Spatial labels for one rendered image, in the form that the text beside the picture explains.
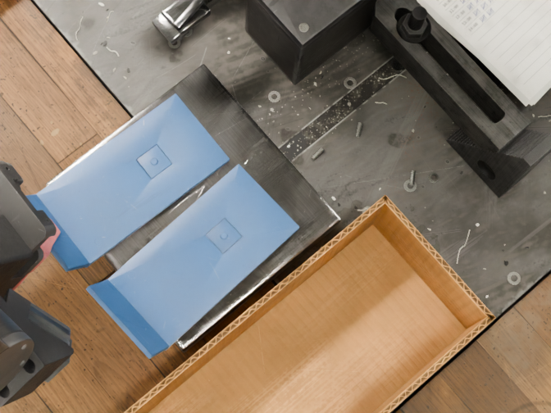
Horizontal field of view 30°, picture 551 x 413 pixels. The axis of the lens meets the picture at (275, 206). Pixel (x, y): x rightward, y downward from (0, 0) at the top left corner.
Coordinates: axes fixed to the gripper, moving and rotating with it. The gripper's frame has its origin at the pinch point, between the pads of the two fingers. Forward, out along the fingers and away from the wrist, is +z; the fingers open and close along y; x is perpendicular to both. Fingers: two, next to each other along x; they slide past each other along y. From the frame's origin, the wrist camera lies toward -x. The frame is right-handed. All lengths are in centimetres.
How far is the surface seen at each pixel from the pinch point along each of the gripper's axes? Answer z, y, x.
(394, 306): 11.5, 13.7, -20.8
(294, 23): 7.9, 23.0, 0.2
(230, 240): 6.5, 8.5, -9.0
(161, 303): 2.9, 2.3, -9.6
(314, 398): 6.8, 5.5, -22.3
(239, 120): 10.2, 14.1, -1.6
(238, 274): 5.9, 7.4, -11.5
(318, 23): 8.6, 24.3, -0.9
